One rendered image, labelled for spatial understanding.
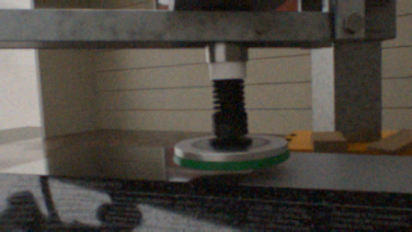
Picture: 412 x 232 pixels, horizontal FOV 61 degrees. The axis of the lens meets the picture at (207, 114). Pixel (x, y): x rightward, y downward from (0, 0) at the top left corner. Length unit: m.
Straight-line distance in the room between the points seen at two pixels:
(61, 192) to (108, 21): 0.35
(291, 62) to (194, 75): 2.14
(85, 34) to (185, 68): 7.25
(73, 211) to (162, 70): 7.55
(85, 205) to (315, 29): 0.52
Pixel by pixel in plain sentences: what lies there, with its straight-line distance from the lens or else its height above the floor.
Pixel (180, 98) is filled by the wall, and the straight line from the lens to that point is 7.92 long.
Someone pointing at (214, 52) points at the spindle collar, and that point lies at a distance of 0.63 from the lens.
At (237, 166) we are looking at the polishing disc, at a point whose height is 0.89.
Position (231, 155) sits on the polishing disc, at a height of 0.90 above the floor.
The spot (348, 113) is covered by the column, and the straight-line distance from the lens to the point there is 1.38.
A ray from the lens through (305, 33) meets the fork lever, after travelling 0.64.
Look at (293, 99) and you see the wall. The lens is 6.84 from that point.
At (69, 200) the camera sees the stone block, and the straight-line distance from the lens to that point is 0.73.
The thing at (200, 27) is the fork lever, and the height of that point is 1.11.
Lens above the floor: 1.02
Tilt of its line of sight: 5 degrees down
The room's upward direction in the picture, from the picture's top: 3 degrees counter-clockwise
